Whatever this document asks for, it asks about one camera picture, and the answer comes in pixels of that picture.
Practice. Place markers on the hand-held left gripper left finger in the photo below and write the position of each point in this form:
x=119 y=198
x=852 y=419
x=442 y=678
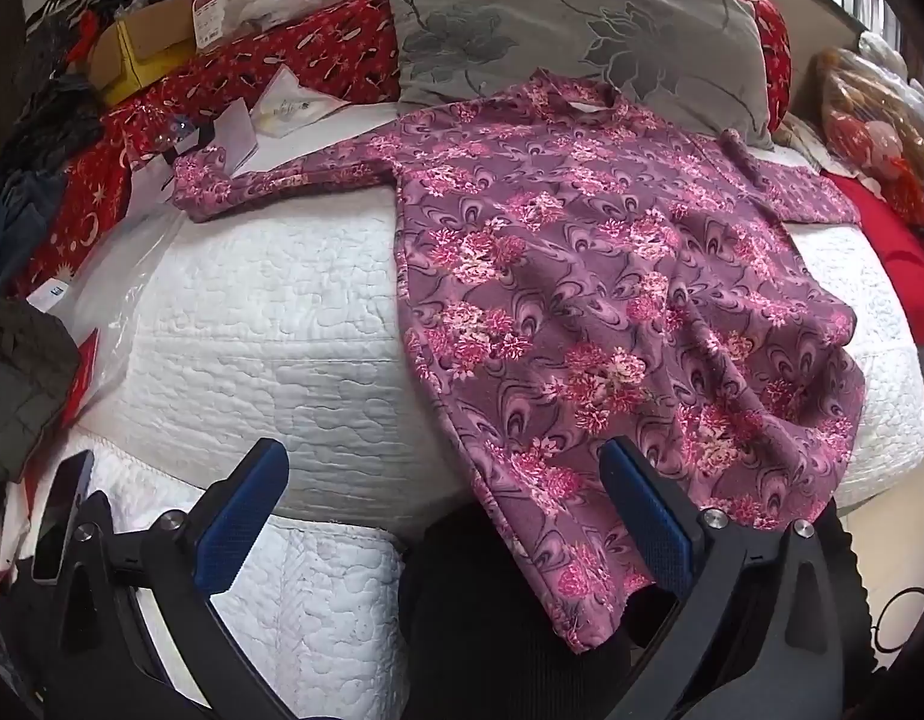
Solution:
x=237 y=517

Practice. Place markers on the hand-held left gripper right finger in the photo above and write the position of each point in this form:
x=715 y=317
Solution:
x=649 y=517

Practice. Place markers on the purple floral shirt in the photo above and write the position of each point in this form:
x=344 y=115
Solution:
x=582 y=277

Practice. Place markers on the dark ribbed cloth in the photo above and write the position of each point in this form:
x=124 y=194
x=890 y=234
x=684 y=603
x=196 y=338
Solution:
x=492 y=615

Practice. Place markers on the white quilted bed cover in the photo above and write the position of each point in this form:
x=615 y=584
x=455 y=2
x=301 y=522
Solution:
x=267 y=330

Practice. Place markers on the dark olive jacket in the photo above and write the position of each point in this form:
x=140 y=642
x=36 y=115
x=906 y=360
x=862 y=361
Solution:
x=19 y=375

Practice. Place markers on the large clear plastic bag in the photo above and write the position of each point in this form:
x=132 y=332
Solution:
x=124 y=270

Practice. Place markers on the plain red pillow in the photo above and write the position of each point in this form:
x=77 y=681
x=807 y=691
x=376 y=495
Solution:
x=897 y=255

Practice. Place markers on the dark blue jeans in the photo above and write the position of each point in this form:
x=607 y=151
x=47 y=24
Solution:
x=19 y=217

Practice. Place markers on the white paper sheet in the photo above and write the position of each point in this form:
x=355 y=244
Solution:
x=233 y=131

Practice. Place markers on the black cloth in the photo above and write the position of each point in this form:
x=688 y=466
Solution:
x=53 y=120

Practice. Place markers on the plastic bag of toys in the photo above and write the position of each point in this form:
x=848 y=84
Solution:
x=859 y=105

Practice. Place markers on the red patterned blanket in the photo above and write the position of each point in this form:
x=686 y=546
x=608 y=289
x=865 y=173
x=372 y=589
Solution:
x=319 y=45

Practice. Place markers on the yellow cardboard box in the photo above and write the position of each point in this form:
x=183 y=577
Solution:
x=151 y=34

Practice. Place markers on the white red label packet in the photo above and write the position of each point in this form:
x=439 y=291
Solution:
x=209 y=11

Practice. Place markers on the grey floral pillow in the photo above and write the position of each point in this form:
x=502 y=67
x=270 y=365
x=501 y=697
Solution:
x=522 y=22

